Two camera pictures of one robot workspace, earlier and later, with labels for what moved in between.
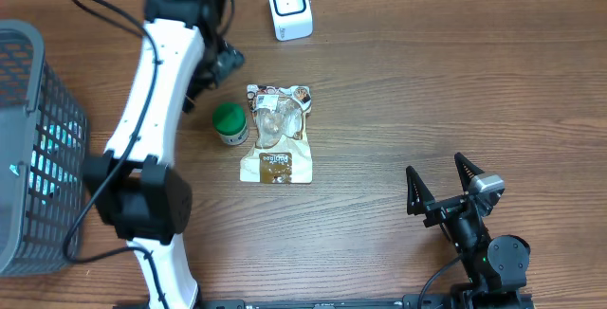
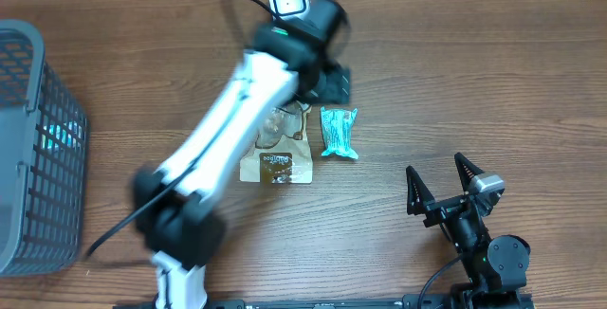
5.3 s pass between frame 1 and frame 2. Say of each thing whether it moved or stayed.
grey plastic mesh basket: stayed
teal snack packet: moved
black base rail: stayed
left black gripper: moved
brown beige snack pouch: stayed
